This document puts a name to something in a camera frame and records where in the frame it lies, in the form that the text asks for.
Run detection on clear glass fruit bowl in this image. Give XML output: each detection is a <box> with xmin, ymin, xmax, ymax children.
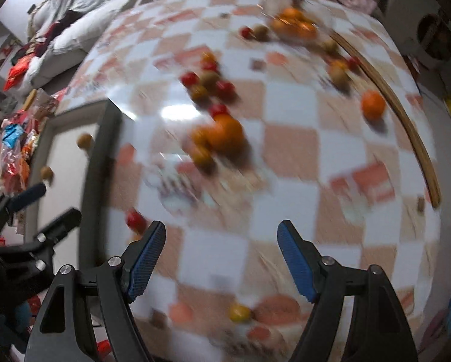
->
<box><xmin>260</xmin><ymin>0</ymin><xmax>332</xmax><ymax>46</ymax></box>

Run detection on snack bags pile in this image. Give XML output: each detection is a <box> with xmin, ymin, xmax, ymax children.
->
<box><xmin>0</xmin><ymin>89</ymin><xmax>62</xmax><ymax>195</ymax></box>

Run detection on large orange on table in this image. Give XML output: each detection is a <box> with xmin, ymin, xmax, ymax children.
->
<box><xmin>361</xmin><ymin>90</ymin><xmax>386</xmax><ymax>122</ymax></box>

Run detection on yellow cherry tomato right group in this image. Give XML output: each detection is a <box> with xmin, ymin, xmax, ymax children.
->
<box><xmin>329</xmin><ymin>59</ymin><xmax>349</xmax><ymax>70</ymax></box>

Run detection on red cherry tomato cluster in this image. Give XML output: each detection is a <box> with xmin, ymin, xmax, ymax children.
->
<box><xmin>215</xmin><ymin>80</ymin><xmax>236</xmax><ymax>101</ymax></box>
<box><xmin>179</xmin><ymin>71</ymin><xmax>200</xmax><ymax>88</ymax></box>
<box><xmin>201</xmin><ymin>61</ymin><xmax>220</xmax><ymax>73</ymax></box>

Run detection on shallow cardboard box tray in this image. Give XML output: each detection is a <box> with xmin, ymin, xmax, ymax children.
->
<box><xmin>24</xmin><ymin>99</ymin><xmax>122</xmax><ymax>270</ymax></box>

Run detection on yellow tomato below orange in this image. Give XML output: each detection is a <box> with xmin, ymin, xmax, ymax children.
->
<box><xmin>189</xmin><ymin>146</ymin><xmax>215</xmax><ymax>171</ymax></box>

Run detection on orange near table edge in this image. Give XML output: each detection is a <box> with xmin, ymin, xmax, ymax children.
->
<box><xmin>206</xmin><ymin>114</ymin><xmax>246</xmax><ymax>156</ymax></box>

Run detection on grey white bedding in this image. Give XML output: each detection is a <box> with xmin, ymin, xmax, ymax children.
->
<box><xmin>20</xmin><ymin>0</ymin><xmax>154</xmax><ymax>89</ymax></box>

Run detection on yellow tomato beside orange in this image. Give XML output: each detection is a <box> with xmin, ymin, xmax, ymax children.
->
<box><xmin>189</xmin><ymin>127</ymin><xmax>210</xmax><ymax>148</ymax></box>

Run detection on curved wooden stick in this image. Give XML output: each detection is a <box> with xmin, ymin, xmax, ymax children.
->
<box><xmin>328</xmin><ymin>29</ymin><xmax>442</xmax><ymax>209</ymax></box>

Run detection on brown longan in tray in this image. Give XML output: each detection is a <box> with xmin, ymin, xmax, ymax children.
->
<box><xmin>40</xmin><ymin>166</ymin><xmax>54</xmax><ymax>181</ymax></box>

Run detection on oranges inside bowl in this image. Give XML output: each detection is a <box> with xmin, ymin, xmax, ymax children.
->
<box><xmin>270</xmin><ymin>7</ymin><xmax>318</xmax><ymax>40</ymax></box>

